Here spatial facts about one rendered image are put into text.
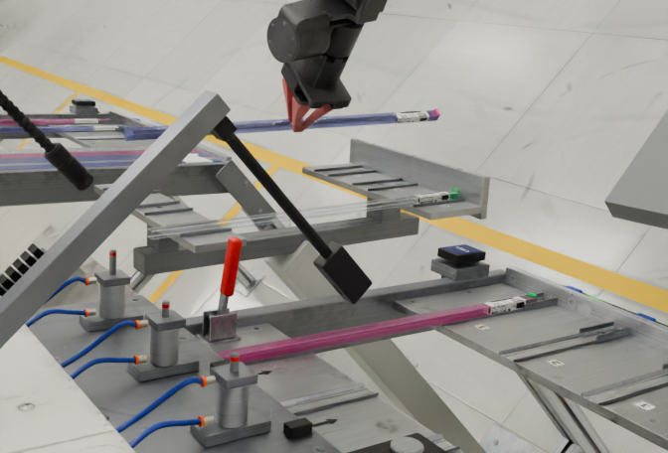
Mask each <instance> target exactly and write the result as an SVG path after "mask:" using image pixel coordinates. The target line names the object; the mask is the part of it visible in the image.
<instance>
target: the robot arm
mask: <svg viewBox="0 0 668 453"><path fill-rule="evenodd" d="M387 1H388V0H299V1H295V2H291V3H287V4H285V5H283V6H282V7H281V8H280V10H279V12H278V16H277V17H276V18H273V19H272V20H271V21H270V23H269V24H268V27H267V31H266V39H267V44H268V47H269V50H270V52H271V54H272V55H273V56H274V58H275V59H276V60H278V61H279V62H281V63H284V64H283V66H282V69H281V71H280V72H281V74H282V76H283V78H282V86H283V91H284V97H285V102H286V109H287V117H288V118H292V129H293V132H302V131H303V130H305V129H306V128H307V127H308V126H309V125H311V124H312V123H313V122H314V121H315V120H317V119H318V118H320V117H321V116H323V115H325V114H327V113H328V112H330V111H332V110H333V109H342V108H343V107H348V106H349V104H350V102H351V100H352V97H351V95H350V94H349V92H348V91H347V89H346V87H345V86H344V84H343V82H342V81H341V79H340V76H341V74H342V71H343V70H344V68H345V66H346V64H347V61H348V59H349V57H350V55H351V53H352V51H353V48H354V46H355V44H356V42H357V40H358V37H359V35H360V33H361V31H362V29H363V27H364V24H365V23H368V22H373V21H377V18H378V16H379V13H381V12H383V11H384V9H385V6H386V3H387ZM310 108H316V109H315V110H314V111H313V112H312V113H311V114H310V115H309V116H308V117H307V118H306V119H305V120H304V121H303V122H302V123H301V118H303V117H304V116H305V114H306V113H307V112H308V111H309V109H310ZM300 123H301V124H300Z"/></svg>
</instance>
